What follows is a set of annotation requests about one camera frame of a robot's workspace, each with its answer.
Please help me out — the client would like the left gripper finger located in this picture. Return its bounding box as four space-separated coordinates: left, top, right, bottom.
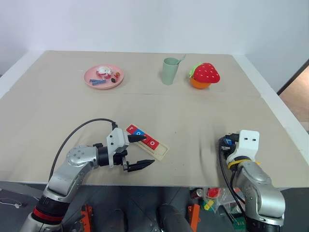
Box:
127 134 148 143
126 159 155 173

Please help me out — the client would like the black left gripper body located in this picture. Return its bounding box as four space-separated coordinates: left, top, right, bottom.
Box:
112 149 129 173

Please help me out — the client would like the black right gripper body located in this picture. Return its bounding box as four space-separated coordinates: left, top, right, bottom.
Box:
218 132 240 158

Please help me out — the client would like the wooden letter tray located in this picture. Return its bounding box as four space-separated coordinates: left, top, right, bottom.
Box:
125 124 170 161

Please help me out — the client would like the blue letter tile o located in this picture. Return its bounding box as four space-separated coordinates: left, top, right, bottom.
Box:
133 129 146 141

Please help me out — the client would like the yellow zip tie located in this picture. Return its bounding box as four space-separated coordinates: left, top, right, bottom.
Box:
227 159 262 168

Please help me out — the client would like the clear plastic bag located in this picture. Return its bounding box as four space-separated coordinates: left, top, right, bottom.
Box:
190 187 225 214

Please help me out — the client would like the dark rounded shape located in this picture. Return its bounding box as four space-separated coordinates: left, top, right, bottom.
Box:
156 203 192 232

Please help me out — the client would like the blue ribbed toy piece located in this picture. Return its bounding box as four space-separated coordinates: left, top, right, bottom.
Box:
89 78 107 87

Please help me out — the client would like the orange bowl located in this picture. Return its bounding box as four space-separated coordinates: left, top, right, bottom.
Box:
189 77 212 90

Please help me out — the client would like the orange tool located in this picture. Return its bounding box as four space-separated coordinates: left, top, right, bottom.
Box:
80 204 94 232
186 203 201 232

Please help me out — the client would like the green plastic cup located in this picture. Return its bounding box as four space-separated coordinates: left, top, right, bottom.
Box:
162 57 180 86

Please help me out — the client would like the white and red toy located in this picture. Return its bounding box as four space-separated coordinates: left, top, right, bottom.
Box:
95 67 113 79

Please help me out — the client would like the green box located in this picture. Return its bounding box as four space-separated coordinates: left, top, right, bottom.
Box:
232 216 247 231

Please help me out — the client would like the red strawberry toy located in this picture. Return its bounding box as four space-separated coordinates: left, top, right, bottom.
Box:
188 62 221 84

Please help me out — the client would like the pink round plate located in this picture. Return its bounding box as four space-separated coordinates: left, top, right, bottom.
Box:
83 64 126 90

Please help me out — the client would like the brown door panel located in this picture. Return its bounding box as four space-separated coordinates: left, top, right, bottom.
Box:
277 58 309 131

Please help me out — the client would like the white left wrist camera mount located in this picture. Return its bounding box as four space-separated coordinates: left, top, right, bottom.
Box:
106 128 130 168

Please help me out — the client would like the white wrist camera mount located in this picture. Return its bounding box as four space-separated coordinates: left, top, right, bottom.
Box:
106 128 130 168
226 129 260 163

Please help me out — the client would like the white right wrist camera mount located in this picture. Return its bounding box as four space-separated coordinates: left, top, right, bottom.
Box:
226 129 260 163

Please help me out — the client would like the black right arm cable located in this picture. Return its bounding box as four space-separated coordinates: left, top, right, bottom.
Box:
218 137 246 216

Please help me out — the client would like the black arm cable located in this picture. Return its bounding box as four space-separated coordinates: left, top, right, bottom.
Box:
218 137 246 216
48 118 118 182

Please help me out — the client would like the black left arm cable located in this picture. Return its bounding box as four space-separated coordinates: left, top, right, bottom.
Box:
48 118 118 182

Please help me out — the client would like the white floor cable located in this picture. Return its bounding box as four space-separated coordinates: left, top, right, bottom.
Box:
0 198 28 209

